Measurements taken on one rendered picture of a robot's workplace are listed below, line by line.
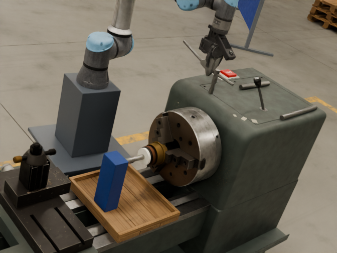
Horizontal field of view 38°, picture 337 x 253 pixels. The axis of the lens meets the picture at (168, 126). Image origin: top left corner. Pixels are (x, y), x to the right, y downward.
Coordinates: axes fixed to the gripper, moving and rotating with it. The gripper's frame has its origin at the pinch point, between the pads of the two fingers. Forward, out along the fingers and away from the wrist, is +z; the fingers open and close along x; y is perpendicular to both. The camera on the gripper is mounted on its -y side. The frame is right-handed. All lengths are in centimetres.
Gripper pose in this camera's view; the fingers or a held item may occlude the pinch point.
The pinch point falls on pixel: (209, 74)
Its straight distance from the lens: 211.8
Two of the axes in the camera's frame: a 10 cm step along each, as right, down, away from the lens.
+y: -6.2, -5.2, 5.8
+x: -7.4, 1.6, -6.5
